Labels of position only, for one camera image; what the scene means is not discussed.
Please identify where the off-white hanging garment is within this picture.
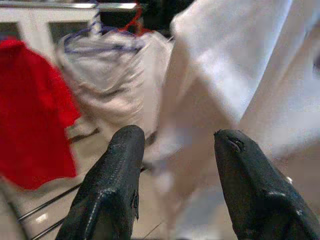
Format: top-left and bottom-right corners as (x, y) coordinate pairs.
(56, 32), (171, 141)

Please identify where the white glass-door cabinet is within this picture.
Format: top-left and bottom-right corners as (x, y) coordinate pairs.
(0, 9), (101, 63)

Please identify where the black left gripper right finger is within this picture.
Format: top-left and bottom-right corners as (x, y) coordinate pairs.
(214, 128), (320, 240)

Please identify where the white t-shirt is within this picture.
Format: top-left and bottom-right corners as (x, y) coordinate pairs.
(149, 0), (320, 240)

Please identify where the purple clothes hanger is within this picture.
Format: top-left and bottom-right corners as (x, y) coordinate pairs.
(63, 0), (146, 55)

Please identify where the red t-shirt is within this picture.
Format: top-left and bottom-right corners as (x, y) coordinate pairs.
(0, 37), (81, 192)

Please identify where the black clothes rack frame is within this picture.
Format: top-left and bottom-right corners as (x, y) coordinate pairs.
(16, 127), (156, 240)

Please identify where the red clothes hanger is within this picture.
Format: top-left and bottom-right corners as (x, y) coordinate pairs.
(117, 2), (153, 35)

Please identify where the silver clothes rack rail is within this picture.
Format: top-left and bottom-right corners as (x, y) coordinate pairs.
(0, 1), (141, 12)

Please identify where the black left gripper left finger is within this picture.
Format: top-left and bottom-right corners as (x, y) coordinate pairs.
(56, 124), (146, 240)

